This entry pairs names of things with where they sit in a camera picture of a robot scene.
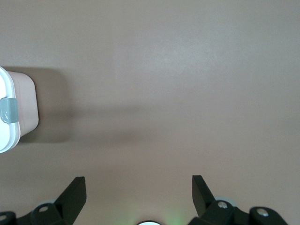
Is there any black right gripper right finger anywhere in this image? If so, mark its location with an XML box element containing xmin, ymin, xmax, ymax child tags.
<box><xmin>187</xmin><ymin>175</ymin><xmax>289</xmax><ymax>225</ymax></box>

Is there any grey lid clip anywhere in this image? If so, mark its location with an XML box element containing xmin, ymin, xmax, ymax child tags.
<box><xmin>0</xmin><ymin>97</ymin><xmax>18</xmax><ymax>124</ymax></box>

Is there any pink plastic storage box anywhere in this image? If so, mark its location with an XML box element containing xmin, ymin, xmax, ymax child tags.
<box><xmin>8</xmin><ymin>71</ymin><xmax>39</xmax><ymax>139</ymax></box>

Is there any white plastic box lid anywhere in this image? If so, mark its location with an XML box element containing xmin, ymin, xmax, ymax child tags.
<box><xmin>0</xmin><ymin>66</ymin><xmax>22</xmax><ymax>154</ymax></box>

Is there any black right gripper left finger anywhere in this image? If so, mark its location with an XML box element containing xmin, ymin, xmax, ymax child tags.
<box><xmin>0</xmin><ymin>177</ymin><xmax>87</xmax><ymax>225</ymax></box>

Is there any brown table mat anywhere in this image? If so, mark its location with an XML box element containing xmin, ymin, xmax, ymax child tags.
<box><xmin>0</xmin><ymin>0</ymin><xmax>300</xmax><ymax>225</ymax></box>

